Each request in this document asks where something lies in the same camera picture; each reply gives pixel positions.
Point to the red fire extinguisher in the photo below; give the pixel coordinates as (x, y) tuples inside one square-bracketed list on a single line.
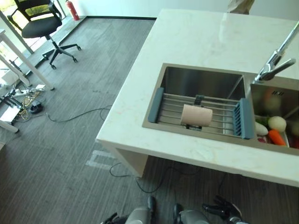
[(74, 10)]

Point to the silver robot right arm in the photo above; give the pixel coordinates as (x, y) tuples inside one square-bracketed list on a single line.
[(238, 220)]

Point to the dark robot left foot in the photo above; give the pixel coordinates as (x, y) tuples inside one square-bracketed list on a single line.
[(151, 203)]

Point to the steel drain rack blue ends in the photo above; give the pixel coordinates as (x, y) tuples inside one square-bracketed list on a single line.
[(240, 119)]

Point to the white marble kitchen island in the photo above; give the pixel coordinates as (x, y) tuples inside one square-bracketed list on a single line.
[(187, 39)]

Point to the white radish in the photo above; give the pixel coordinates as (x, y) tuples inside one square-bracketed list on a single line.
[(261, 128)]

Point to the round black floor device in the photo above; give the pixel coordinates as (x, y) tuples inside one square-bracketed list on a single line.
[(36, 109)]

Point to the black office chair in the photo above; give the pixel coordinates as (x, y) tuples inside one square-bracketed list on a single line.
[(39, 26)]

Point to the dark robot right foot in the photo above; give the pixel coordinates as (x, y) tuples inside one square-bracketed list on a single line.
[(177, 210)]

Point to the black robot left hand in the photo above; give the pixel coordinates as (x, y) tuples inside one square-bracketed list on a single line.
[(114, 219)]

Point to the white round onion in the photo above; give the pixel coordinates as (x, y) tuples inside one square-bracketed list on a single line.
[(277, 123)]

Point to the silver robot right leg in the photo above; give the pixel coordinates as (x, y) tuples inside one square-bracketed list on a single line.
[(194, 217)]

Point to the dark robot foot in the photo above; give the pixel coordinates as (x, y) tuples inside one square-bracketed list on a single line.
[(177, 210), (151, 203)]

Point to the green leafy vegetable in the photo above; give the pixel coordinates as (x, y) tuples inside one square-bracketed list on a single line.
[(263, 121)]

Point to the white desk frame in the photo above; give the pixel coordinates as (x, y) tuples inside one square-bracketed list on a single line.
[(28, 63)]

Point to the red vegetable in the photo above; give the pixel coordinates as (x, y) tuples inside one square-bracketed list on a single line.
[(294, 142)]

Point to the steel inner sink basket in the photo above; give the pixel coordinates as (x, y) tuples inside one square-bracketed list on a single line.
[(275, 100)]

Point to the pink plastic cup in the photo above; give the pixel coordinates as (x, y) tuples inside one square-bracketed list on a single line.
[(197, 116)]

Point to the orange carrot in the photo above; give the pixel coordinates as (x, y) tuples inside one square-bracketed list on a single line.
[(276, 137)]

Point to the chrome kitchen faucet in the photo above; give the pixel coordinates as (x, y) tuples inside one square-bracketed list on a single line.
[(272, 64)]

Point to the white box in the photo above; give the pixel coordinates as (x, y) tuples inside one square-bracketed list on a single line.
[(8, 77)]

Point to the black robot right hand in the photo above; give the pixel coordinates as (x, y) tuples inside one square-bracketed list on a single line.
[(222, 207)]

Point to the white power strip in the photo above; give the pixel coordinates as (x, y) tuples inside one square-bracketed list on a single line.
[(30, 89)]

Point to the black stand equipment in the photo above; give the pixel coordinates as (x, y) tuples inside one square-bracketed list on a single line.
[(10, 99)]

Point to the stainless steel sink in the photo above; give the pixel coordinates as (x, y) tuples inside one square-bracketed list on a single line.
[(201, 80)]

